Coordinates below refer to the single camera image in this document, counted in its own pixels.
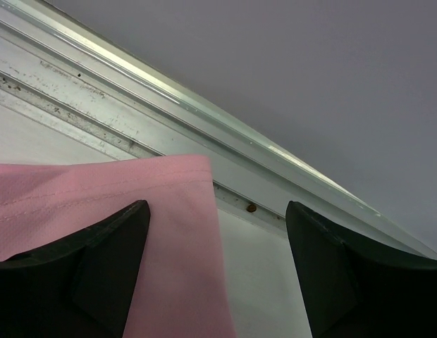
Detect pink t-shirt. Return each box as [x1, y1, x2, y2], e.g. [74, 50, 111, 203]
[0, 155, 236, 337]

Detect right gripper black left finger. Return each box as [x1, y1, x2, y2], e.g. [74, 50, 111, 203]
[0, 201, 150, 337]

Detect aluminium back table rail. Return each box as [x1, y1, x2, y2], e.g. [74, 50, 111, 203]
[0, 1, 437, 259]

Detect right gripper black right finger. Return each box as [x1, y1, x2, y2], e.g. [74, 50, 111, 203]
[285, 201, 437, 337]

